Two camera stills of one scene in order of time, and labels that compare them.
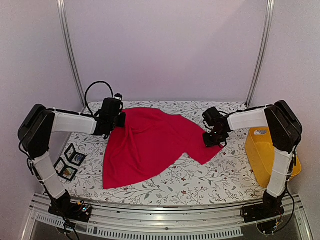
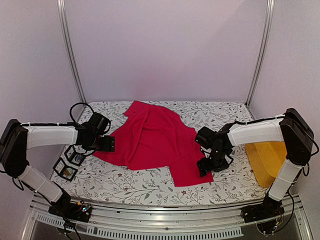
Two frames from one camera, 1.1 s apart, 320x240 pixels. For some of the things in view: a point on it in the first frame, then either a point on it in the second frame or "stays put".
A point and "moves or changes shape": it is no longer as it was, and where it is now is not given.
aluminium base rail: x=210 y=221 stays put
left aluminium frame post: x=61 y=5 stays put
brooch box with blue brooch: x=73 y=156 stays put
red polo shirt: x=150 y=139 moves or changes shape
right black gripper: x=208 y=144 → x=204 y=168
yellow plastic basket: x=260 y=149 stays put
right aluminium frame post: x=269 y=16 stays put
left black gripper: x=121 y=123 → x=109 y=145
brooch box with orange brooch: x=64 y=170 stays put
